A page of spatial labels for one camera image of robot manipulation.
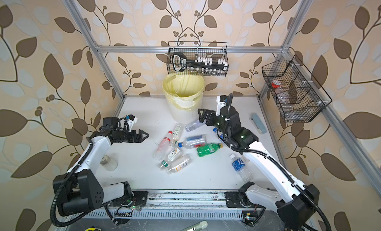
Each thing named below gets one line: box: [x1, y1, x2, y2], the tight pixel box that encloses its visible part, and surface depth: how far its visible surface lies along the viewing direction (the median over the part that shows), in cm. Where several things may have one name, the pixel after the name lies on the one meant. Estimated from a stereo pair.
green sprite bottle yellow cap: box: [196, 143, 224, 157], surface depth 89 cm
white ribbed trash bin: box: [162, 84, 206, 125], surface depth 88 cm
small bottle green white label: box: [172, 122, 183, 144], surface depth 96 cm
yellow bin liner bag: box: [162, 74, 205, 111], surface depth 96 cm
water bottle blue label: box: [229, 153, 254, 183], surface depth 82 cm
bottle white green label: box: [158, 146, 184, 171], surface depth 86 cm
